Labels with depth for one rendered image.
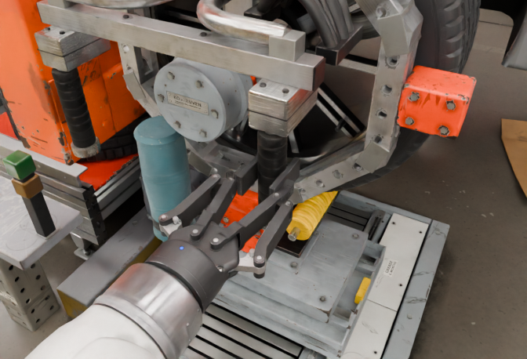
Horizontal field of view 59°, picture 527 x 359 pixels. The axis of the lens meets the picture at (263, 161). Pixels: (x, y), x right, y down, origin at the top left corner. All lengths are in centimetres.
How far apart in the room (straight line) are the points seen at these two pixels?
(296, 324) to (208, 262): 80
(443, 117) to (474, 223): 118
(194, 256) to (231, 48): 24
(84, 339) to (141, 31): 38
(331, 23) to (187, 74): 21
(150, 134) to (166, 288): 46
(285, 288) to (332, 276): 13
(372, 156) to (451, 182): 125
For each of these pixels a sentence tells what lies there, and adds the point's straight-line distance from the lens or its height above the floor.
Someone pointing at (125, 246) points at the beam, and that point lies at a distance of 150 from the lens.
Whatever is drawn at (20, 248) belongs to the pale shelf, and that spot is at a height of 45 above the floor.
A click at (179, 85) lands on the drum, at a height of 88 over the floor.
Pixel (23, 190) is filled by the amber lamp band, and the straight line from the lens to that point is 103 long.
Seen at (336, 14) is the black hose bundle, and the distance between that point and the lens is 58.
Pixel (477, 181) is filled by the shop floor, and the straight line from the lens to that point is 205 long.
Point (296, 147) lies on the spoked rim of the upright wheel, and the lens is 97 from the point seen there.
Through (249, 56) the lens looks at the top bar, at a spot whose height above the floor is 98.
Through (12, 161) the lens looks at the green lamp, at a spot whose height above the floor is 66.
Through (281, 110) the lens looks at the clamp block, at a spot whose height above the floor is 94.
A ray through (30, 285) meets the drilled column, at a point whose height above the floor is 16.
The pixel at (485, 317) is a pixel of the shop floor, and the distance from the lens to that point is 159.
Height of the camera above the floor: 120
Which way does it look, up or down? 38 degrees down
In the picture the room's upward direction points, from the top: straight up
